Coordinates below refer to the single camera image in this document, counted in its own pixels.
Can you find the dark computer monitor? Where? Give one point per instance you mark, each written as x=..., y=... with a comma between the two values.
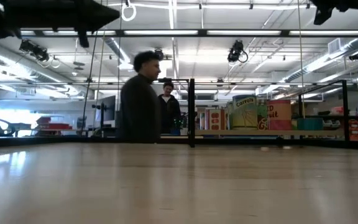
x=107, y=109

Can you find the white ceiling air vent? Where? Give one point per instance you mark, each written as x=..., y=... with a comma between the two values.
x=335, y=46

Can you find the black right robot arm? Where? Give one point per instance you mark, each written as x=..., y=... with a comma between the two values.
x=353, y=3

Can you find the black ceiling speaker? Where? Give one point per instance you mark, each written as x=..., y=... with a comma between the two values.
x=356, y=56

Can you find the red storage bins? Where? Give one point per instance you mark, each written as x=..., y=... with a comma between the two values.
x=54, y=126

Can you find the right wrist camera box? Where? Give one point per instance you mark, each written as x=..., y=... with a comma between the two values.
x=322, y=15

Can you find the black ceiling camera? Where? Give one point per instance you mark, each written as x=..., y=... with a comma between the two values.
x=236, y=51
x=34, y=51

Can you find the black monitor stand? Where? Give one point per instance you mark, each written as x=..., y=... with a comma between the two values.
x=102, y=124

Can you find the black table frame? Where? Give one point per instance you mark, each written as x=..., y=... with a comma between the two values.
x=57, y=141

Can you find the overhead light bar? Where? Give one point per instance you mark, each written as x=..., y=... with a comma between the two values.
x=160, y=32

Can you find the green and red can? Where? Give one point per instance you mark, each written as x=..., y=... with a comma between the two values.
x=262, y=119

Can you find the short teal can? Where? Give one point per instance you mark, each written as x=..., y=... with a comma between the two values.
x=310, y=124

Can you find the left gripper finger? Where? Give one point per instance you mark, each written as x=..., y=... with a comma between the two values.
x=89, y=14

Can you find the red fruit box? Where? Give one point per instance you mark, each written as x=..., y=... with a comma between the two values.
x=279, y=118

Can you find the person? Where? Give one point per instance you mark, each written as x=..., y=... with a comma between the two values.
x=170, y=109
x=138, y=105

